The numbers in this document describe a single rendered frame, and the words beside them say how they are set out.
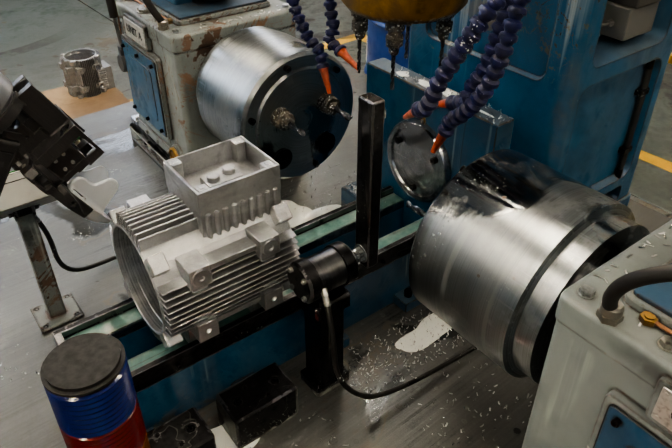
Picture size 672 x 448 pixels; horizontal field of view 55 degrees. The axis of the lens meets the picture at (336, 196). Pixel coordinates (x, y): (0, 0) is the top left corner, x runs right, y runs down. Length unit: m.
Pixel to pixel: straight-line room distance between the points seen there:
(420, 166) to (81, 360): 0.73
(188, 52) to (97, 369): 0.87
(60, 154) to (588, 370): 0.61
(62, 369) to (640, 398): 0.50
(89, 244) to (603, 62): 0.98
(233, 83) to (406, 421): 0.63
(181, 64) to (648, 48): 0.82
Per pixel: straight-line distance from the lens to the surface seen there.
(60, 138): 0.80
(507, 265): 0.75
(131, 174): 1.55
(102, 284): 1.25
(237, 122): 1.14
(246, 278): 0.86
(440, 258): 0.80
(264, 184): 0.85
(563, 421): 0.76
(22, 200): 1.04
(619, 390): 0.69
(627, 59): 1.14
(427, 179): 1.11
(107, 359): 0.52
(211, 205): 0.82
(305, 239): 1.09
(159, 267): 0.81
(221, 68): 1.21
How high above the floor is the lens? 1.58
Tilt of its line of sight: 34 degrees down
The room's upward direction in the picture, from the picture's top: straight up
